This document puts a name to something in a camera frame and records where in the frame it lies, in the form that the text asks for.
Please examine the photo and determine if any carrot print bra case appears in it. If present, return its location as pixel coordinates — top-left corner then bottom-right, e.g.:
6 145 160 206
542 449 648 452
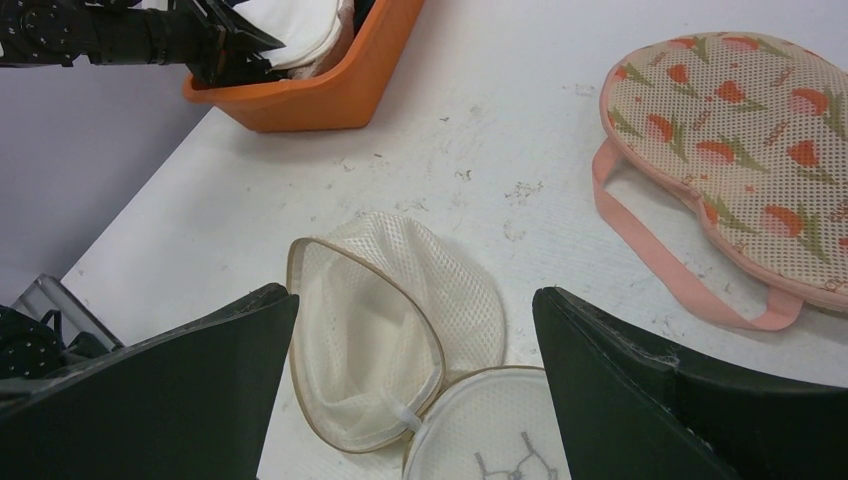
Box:
592 32 847 331

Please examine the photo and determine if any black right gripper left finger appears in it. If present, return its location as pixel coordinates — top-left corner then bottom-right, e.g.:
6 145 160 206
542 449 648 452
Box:
1 283 299 479

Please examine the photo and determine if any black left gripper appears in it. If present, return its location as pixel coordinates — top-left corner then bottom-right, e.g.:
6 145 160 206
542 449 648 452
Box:
86 0 285 84

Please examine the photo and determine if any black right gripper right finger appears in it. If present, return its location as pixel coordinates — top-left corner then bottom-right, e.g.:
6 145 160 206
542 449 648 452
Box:
532 287 847 479

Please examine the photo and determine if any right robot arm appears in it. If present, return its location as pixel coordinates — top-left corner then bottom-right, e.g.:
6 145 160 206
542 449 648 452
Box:
1 283 847 479

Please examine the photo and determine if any beige bra in bin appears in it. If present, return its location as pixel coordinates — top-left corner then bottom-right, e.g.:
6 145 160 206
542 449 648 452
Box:
288 0 355 80

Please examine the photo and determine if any orange plastic bin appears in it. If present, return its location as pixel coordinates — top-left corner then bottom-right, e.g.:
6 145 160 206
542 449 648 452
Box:
182 1 423 133

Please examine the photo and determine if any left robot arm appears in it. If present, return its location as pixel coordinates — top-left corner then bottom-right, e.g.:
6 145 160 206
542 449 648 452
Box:
1 0 286 87

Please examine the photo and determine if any white bra black trim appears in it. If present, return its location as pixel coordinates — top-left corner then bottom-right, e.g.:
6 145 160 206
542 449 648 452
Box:
231 0 350 70

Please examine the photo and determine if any white mesh laundry bag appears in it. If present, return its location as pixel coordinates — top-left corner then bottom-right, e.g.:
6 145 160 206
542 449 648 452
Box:
287 212 570 479

